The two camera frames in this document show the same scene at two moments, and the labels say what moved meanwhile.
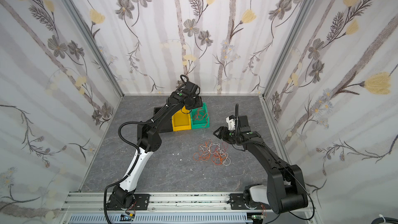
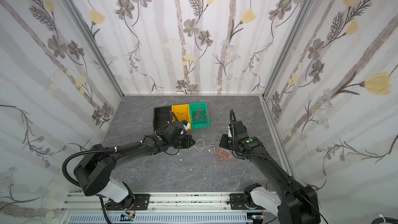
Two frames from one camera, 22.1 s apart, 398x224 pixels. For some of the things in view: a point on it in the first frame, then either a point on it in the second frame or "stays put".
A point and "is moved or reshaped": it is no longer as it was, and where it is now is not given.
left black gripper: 194,102 → 187,141
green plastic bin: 200,118 stays put
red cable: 200,114 stays put
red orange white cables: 216,152 is moved or reshaped
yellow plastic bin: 181,120 stays put
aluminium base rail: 175,208 stays put
